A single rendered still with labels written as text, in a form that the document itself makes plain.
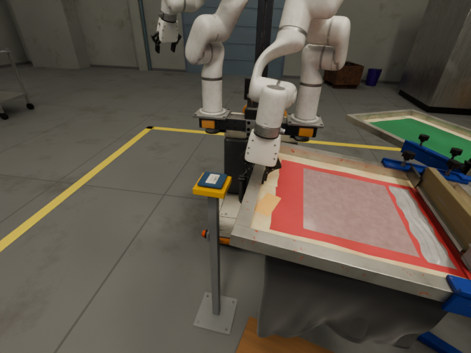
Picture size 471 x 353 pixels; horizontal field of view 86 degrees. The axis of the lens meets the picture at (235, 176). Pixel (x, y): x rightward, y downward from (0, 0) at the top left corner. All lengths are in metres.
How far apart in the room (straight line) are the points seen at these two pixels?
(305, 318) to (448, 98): 6.01
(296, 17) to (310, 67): 0.37
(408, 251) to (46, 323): 1.86
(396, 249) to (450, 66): 5.77
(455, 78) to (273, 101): 5.95
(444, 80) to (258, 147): 5.85
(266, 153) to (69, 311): 1.61
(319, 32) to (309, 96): 0.25
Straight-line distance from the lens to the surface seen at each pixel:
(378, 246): 0.78
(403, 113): 2.24
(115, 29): 9.98
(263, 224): 0.70
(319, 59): 1.14
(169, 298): 1.84
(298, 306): 0.91
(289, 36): 0.81
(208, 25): 1.07
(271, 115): 0.71
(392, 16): 8.93
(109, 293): 1.97
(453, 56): 6.40
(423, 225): 0.95
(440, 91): 6.50
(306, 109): 1.19
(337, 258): 0.64
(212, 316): 1.74
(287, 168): 0.97
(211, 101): 1.21
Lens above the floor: 1.52
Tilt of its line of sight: 32 degrees down
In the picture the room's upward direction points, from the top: 2 degrees clockwise
